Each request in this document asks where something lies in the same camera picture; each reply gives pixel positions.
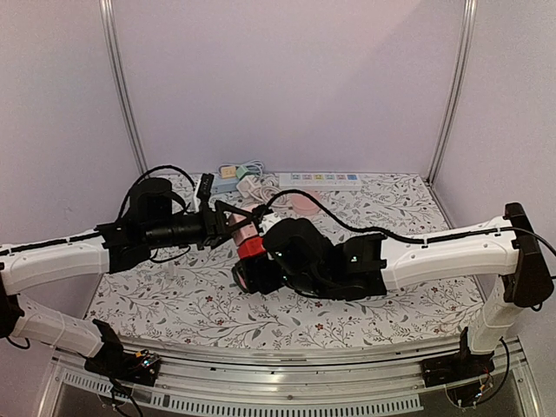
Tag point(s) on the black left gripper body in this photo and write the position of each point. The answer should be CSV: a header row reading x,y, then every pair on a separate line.
x,y
208,234

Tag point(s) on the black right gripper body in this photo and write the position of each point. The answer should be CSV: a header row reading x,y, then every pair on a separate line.
x,y
254,275

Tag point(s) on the light pink cube socket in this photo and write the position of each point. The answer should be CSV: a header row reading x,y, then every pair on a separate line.
x,y
243,233

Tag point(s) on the red cube socket adapter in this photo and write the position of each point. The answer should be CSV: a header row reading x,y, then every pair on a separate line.
x,y
251,247

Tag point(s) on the pink plug adapter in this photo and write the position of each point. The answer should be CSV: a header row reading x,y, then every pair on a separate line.
x,y
237,277

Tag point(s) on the dark green cube socket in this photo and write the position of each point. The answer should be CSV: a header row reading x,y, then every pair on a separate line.
x,y
261,275

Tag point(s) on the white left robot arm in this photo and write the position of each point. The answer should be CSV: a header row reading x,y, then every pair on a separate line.
x,y
152,216

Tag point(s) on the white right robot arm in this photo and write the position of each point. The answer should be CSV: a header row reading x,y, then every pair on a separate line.
x,y
505,246

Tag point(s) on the white plug block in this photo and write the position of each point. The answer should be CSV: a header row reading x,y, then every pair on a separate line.
x,y
248,185

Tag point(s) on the yellow cube socket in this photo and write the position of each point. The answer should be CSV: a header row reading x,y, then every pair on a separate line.
x,y
227,171

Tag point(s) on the green beige socket adapter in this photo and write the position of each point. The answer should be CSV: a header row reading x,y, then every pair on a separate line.
x,y
252,167

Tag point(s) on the blue power strip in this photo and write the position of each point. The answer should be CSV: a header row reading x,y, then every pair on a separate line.
x,y
222,186

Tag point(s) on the white colourful power strip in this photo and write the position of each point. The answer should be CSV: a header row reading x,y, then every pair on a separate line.
x,y
320,181

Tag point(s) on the floral table cloth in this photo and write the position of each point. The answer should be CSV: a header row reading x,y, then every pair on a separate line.
x,y
194,300

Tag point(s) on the pink round cable reel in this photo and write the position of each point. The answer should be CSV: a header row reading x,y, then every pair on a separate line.
x,y
303,205

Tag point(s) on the aluminium front rail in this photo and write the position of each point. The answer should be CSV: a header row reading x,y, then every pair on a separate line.
x,y
365,381

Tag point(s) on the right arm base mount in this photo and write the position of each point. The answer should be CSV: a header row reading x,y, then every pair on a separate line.
x,y
455,367

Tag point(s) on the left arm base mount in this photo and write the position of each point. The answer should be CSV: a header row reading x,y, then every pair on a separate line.
x,y
113,362

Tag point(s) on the left aluminium corner post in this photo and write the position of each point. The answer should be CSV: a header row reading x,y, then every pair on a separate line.
x,y
122,92

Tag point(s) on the aluminium corner post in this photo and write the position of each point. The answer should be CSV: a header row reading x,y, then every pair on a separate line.
x,y
456,86
122,92

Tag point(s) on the right aluminium corner post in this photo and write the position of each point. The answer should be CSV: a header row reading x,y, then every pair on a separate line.
x,y
456,86

